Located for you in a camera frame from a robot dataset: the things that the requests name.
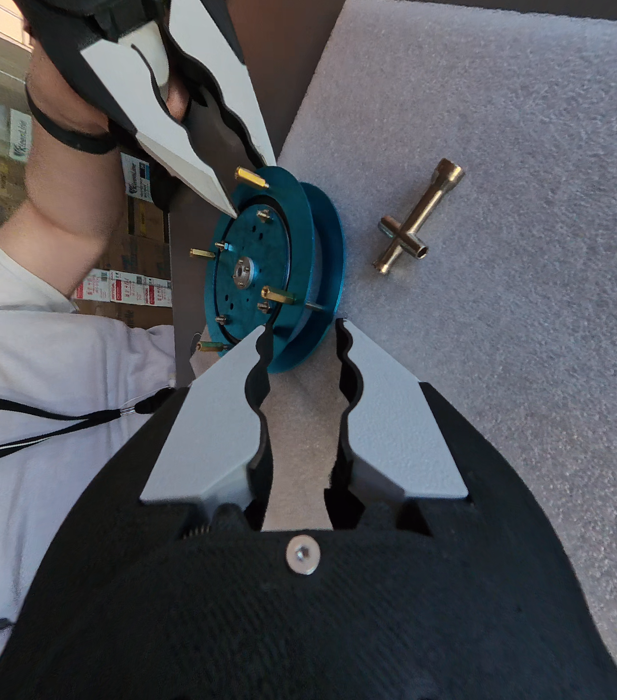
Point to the black wristband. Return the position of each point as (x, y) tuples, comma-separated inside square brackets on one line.
[(67, 141)]

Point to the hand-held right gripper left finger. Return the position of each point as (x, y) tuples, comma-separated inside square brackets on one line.
[(204, 443)]

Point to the white foam sheet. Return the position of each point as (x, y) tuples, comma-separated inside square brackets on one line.
[(505, 383)]

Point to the blue round base plate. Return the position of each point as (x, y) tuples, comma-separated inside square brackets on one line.
[(264, 257)]

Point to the person's left forearm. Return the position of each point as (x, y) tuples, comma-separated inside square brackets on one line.
[(67, 208)]

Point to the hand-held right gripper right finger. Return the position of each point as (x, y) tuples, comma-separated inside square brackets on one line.
[(401, 437)]

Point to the stacked cardboard boxes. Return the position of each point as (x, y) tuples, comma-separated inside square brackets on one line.
[(144, 224)]

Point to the metal socket wrench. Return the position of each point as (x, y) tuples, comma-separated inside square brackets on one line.
[(423, 229)]

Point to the person's left hand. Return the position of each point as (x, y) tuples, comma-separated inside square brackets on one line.
[(62, 93)]

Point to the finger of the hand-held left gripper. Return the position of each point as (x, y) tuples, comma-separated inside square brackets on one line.
[(221, 60), (160, 147)]

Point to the brass hex standoff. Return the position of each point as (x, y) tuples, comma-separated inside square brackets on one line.
[(251, 178), (201, 253), (278, 295), (210, 346)]

